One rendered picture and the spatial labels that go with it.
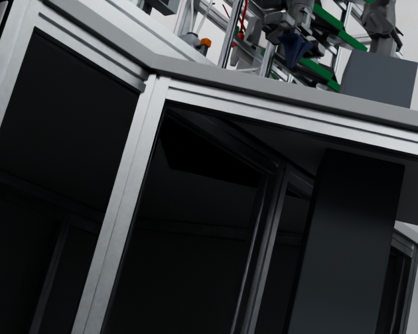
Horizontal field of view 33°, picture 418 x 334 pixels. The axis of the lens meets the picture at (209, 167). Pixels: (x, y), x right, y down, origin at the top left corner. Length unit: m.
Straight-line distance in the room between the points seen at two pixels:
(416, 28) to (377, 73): 4.80
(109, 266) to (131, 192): 0.13
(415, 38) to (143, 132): 5.15
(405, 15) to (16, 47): 5.43
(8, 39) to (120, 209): 0.34
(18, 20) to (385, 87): 0.77
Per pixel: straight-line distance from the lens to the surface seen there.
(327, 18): 2.08
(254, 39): 2.17
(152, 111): 1.26
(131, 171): 1.23
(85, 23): 1.18
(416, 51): 6.24
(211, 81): 1.25
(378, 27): 1.61
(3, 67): 1.10
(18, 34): 1.12
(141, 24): 1.38
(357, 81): 1.52
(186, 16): 3.32
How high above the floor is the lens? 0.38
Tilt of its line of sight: 14 degrees up
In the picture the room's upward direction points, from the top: 14 degrees clockwise
